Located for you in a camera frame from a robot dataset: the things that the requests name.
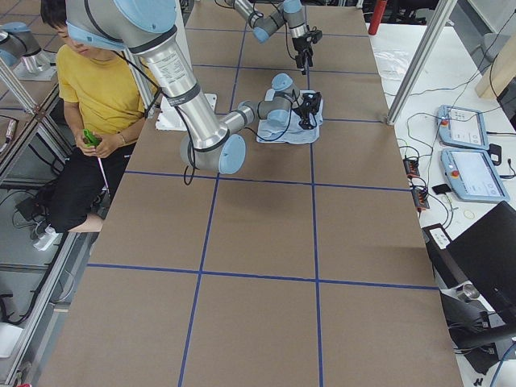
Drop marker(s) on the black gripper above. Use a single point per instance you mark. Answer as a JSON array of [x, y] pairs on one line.
[[299, 44], [303, 110]]

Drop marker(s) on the light blue long-sleeve shirt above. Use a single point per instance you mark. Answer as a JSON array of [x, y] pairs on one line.
[[290, 129]]

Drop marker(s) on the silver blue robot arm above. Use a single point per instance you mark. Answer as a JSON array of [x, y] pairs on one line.
[[288, 14], [148, 29]]

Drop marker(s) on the clear plastic bag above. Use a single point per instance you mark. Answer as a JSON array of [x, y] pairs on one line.
[[392, 64]]

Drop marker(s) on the red cylinder bottle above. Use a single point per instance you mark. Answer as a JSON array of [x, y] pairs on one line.
[[377, 15]]

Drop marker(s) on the upper orange black adapter box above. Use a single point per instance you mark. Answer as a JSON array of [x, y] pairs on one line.
[[411, 167]]

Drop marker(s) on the orange black adapter box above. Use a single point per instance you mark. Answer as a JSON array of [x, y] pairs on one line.
[[420, 198], [411, 167]]

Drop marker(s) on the lower orange black adapter box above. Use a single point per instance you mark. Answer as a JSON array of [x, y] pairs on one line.
[[420, 198]]

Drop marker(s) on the upper blue teach pendant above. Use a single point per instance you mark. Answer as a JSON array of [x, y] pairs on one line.
[[462, 127]]

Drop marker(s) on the blue teach pendant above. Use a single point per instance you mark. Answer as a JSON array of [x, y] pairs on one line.
[[462, 127], [472, 176]]

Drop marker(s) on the lower blue teach pendant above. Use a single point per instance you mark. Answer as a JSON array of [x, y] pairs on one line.
[[472, 176]]

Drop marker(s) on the grey office chair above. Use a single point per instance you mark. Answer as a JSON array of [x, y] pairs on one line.
[[492, 44]]

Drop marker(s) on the wooden board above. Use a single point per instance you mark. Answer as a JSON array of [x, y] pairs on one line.
[[499, 74]]

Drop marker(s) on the person in yellow shirt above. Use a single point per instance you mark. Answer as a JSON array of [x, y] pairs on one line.
[[99, 94]]

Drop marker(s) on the black computer monitor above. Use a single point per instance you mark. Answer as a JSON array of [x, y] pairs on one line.
[[478, 269]]

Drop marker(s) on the white power strip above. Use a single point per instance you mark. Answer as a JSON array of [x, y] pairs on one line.
[[46, 239]]

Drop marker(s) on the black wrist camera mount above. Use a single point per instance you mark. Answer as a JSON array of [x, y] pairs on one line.
[[311, 102], [313, 36]]

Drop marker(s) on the aluminium frame post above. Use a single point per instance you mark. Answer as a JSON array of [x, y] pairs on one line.
[[423, 51]]

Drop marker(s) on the green handled reacher stick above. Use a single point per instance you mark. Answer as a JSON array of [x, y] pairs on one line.
[[93, 141]]

